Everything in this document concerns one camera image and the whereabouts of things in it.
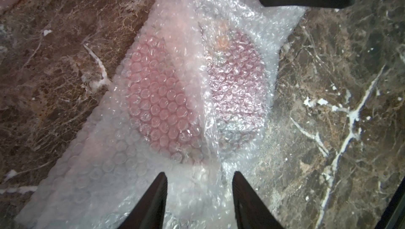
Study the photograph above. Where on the red floral dinner plate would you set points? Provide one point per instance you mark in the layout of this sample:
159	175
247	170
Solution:
165	107

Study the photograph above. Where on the clear bubble wrap sheet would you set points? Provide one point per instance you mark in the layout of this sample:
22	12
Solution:
109	165

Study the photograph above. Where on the black left frame post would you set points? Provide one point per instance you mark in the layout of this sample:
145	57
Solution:
394	215

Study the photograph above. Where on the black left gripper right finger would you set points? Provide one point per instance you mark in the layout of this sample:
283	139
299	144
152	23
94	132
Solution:
250	211

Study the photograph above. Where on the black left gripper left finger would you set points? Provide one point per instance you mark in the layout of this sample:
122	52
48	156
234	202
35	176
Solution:
150	210

